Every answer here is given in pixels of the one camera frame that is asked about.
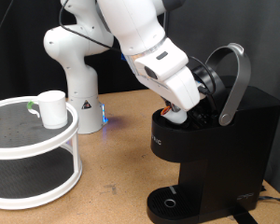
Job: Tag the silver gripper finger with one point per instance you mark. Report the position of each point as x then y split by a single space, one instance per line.
175 108

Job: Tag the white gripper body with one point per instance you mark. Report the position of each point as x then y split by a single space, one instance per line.
183 90

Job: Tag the white coffee pod orange lid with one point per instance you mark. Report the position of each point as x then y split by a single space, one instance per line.
177 117

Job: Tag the black Keurig coffee machine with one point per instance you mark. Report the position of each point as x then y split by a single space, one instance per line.
233 155

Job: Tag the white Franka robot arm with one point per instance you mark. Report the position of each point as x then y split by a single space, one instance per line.
130 21

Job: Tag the black drip tray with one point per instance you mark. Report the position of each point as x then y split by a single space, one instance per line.
160 202

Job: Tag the grey partition panel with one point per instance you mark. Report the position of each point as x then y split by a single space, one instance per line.
264 31

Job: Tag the white two-tier turntable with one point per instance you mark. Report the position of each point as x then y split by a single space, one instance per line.
28 133

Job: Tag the black curtain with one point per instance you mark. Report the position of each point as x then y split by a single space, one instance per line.
21 46

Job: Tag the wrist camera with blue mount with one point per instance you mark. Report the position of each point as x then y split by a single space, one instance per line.
123 57

